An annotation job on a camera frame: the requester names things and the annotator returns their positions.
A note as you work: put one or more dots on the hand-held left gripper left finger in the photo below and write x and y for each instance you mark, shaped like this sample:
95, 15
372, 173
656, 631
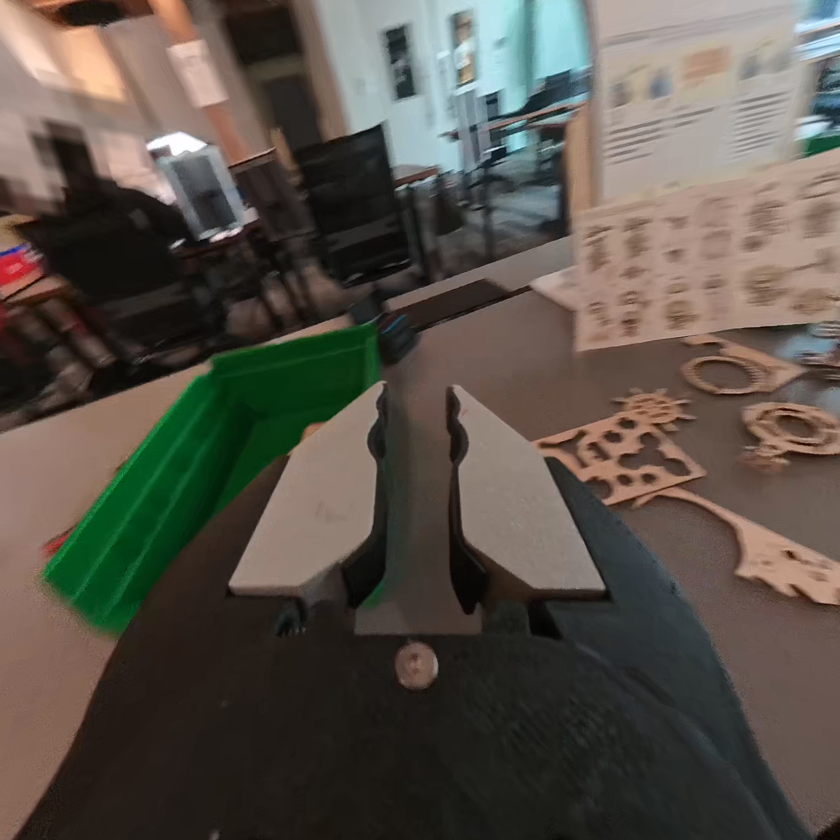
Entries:
315, 505

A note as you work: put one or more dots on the wooden display board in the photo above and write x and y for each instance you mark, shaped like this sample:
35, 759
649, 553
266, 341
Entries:
581, 164

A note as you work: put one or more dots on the black mesh chair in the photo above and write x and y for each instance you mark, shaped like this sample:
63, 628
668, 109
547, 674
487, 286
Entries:
354, 197

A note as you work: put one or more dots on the paper sign on column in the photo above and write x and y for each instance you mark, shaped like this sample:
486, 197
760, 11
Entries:
197, 72

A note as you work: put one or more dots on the printed instruction sheet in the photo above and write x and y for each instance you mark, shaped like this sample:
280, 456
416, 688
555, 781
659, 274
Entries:
702, 118

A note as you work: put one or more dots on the folded assembly booklet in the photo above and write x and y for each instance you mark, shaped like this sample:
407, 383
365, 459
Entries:
722, 249

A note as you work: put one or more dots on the wooden ship wheel part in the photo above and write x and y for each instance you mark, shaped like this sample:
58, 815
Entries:
656, 408

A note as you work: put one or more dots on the long wooden plate part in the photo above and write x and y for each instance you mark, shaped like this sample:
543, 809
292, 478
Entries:
774, 558

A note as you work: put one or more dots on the red and blue box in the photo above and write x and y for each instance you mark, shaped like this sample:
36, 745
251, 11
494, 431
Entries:
19, 266

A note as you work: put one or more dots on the punched-out plywood sheet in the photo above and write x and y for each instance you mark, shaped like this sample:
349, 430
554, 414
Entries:
686, 470

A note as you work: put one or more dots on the framed wall picture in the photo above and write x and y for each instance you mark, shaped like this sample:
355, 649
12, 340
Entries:
463, 49

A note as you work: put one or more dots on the black wall poster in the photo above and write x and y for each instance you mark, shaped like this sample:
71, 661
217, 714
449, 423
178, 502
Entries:
400, 62

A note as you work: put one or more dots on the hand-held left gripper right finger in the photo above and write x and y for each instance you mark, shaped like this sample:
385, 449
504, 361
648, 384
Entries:
518, 518

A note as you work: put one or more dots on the green plastic bin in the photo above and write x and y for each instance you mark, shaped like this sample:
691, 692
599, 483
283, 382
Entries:
164, 472

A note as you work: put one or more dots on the small black device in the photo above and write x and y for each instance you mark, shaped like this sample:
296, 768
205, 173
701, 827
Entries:
397, 338

